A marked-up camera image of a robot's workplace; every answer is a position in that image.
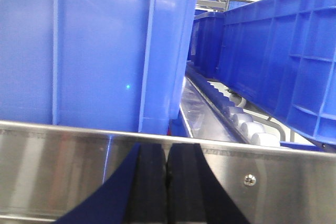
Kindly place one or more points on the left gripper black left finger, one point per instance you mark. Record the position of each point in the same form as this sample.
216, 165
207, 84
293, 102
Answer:
134, 193

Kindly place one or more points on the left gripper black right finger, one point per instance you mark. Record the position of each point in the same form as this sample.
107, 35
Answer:
194, 195

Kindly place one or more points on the blue bin centre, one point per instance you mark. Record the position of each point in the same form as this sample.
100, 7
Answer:
280, 56

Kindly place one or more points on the dark blue bin far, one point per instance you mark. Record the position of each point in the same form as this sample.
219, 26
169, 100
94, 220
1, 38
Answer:
206, 41

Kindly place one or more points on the roller conveyor track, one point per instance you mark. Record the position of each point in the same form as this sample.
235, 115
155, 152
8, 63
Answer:
243, 126

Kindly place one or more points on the steel shelf front rail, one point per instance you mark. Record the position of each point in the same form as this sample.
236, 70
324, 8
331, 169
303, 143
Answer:
47, 171

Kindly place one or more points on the blue bin left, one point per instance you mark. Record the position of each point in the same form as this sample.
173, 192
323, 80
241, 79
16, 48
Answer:
100, 64

